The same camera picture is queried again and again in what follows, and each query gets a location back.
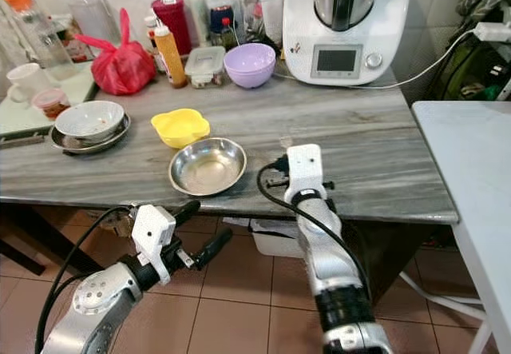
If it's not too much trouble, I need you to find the clear plastic water jug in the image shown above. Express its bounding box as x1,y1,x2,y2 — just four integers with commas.
67,0,121,48

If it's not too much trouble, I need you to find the brown wooden stick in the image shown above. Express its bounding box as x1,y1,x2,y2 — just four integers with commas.
7,133,50,149

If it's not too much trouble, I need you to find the orange sauce squeeze bottle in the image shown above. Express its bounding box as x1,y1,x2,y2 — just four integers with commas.
153,19,188,89

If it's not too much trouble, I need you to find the white kitchen cooking machine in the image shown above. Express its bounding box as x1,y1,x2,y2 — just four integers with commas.
281,0,413,87

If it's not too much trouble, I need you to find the dark blue jar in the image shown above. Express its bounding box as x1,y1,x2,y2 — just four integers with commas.
205,0,235,36

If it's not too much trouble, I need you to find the clear lidded food container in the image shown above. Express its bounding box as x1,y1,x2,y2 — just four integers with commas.
184,45,228,90

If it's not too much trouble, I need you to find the small dark sauce bottle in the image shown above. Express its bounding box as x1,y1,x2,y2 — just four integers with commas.
144,25,159,61

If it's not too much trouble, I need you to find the glass bottle with orange cap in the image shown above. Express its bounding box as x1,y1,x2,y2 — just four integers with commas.
3,0,69,72

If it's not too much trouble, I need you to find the white ceramic bowl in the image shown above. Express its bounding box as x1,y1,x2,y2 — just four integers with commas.
53,100,127,146

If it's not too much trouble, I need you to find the small red-lid plastic tub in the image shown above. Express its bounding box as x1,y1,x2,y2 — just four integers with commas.
31,88,72,121

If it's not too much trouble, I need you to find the purple plastic bowl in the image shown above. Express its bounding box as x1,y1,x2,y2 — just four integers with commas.
223,42,277,90

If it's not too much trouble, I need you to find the white bin under table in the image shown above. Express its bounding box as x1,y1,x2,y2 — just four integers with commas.
247,217,305,260

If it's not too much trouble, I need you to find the yellow plastic bowl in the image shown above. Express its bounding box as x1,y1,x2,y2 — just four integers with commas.
149,107,212,149

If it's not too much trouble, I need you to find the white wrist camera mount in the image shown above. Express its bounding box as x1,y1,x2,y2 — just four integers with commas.
131,203,177,266
285,143,327,195

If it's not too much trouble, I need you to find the clear measuring jug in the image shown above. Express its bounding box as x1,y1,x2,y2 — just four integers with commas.
248,0,287,45

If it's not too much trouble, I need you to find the white mug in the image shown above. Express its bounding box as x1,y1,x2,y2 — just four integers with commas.
6,62,53,104

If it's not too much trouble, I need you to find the steel plate under white bowl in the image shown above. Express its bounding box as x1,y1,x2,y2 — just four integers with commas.
47,117,132,157

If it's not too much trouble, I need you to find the dark bag by wall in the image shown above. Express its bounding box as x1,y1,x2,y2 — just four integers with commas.
422,38,511,104

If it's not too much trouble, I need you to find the empty stainless steel plate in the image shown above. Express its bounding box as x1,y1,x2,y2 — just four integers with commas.
168,136,248,197

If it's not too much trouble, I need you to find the maroon canister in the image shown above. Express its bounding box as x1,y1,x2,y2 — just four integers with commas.
150,0,193,56

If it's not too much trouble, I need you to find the white power adapter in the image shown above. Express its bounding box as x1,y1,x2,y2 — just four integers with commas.
472,20,511,44

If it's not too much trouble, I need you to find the pale green glass tray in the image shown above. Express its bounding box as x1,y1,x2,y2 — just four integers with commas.
0,62,97,144

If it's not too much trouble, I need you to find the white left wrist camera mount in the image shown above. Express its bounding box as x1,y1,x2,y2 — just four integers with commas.
131,203,177,266

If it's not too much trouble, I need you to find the white side table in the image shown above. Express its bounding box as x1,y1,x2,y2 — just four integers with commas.
412,100,511,354

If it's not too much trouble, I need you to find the red plastic bag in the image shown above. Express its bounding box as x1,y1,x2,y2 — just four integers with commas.
77,7,157,97

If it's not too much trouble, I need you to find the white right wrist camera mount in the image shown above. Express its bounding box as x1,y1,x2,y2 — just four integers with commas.
285,143,327,195

